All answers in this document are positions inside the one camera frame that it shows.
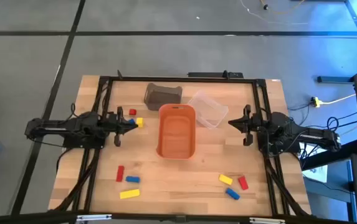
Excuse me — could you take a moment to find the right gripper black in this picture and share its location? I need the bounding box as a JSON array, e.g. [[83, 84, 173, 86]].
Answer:
[[228, 105, 263, 147]]

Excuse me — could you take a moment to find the white floor cable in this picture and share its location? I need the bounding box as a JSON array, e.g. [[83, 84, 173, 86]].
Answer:
[[239, 0, 310, 26]]

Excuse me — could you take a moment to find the blue metal bar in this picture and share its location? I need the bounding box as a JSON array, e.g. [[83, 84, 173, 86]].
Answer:
[[317, 75, 355, 84]]

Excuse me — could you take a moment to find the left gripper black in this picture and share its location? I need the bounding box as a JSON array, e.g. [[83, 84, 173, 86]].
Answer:
[[105, 106, 139, 147]]

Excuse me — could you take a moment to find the silver metal bracket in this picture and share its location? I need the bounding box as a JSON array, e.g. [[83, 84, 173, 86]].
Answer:
[[76, 213, 113, 223], [249, 217, 287, 224]]

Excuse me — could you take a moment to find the gray translucent plastic bin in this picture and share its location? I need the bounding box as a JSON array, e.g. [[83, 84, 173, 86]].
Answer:
[[143, 82, 183, 112]]

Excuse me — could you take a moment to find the black aluminium table frame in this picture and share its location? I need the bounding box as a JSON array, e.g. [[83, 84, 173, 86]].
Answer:
[[0, 70, 357, 224]]

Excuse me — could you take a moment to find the white paper sheet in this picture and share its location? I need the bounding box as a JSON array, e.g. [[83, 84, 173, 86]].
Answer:
[[302, 164, 329, 184]]

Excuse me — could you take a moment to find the black cable bundle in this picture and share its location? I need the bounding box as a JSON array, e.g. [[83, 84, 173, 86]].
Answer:
[[265, 155, 310, 216], [52, 148, 101, 212]]

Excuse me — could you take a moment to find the orange plastic bin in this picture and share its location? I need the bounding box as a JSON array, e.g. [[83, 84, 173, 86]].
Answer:
[[155, 103, 197, 161]]

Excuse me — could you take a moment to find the yellow rectangular block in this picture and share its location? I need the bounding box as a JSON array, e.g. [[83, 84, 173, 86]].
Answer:
[[218, 174, 234, 186]]

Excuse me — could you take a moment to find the pale yellow power cable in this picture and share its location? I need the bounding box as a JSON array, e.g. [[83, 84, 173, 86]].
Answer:
[[320, 93, 357, 105]]

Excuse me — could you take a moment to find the clear plastic bin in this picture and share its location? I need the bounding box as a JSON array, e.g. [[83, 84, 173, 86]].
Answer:
[[186, 90, 230, 130]]

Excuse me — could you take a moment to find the long yellow block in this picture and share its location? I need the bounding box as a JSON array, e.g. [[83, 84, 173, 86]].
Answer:
[[119, 189, 141, 200]]

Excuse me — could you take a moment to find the red rectangular block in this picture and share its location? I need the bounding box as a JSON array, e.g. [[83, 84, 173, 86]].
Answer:
[[116, 165, 125, 183], [237, 175, 249, 191]]

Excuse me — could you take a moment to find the black loose cable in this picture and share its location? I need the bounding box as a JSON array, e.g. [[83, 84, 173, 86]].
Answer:
[[288, 102, 357, 131]]

